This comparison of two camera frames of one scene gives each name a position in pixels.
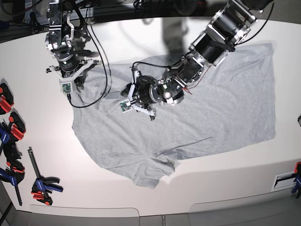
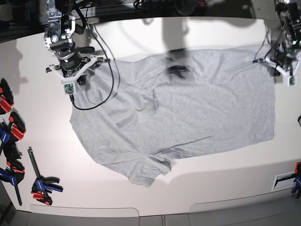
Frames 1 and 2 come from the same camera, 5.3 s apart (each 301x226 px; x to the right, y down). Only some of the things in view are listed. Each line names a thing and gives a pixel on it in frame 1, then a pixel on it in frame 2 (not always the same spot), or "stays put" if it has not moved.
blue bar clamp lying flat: [43, 185] stays put
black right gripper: [150, 91] -> [283, 59]
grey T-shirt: [232, 103] stays put
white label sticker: [283, 181] stays put
